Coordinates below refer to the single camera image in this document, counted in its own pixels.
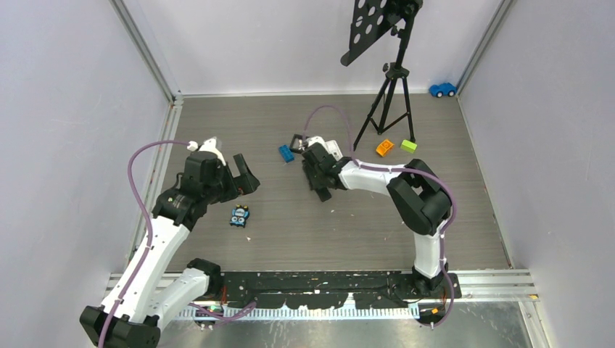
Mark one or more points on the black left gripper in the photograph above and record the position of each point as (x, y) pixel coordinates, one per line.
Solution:
(245, 184)

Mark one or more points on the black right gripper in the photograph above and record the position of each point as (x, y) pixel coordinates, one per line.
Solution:
(315, 183)

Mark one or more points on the white remote control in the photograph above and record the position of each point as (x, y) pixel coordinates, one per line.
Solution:
(334, 149)

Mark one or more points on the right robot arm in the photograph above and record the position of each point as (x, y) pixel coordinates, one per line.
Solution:
(417, 194)

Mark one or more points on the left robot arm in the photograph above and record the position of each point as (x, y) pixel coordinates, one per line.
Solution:
(134, 313)

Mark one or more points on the blue robot face toy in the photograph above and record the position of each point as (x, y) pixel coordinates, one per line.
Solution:
(239, 216)

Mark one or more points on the blue toy brick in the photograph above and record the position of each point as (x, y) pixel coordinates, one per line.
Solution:
(286, 153)

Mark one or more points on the orange toy brick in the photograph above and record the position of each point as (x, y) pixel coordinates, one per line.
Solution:
(384, 148)

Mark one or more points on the green toy brick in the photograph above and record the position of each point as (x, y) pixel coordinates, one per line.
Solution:
(408, 146)

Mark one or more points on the blue toy car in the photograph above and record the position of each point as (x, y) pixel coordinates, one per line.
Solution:
(443, 89)

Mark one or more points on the black tripod stand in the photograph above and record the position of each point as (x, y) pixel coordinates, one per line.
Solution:
(370, 21)

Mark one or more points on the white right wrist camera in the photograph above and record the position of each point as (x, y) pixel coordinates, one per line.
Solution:
(305, 143)

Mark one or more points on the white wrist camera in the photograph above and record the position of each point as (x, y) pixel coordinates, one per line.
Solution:
(305, 143)
(211, 145)

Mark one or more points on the black square frame box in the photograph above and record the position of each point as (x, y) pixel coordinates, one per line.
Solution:
(297, 145)

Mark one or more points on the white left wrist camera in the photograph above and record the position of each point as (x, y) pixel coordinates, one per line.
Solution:
(211, 145)

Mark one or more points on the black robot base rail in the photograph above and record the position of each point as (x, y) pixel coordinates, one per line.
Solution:
(320, 290)

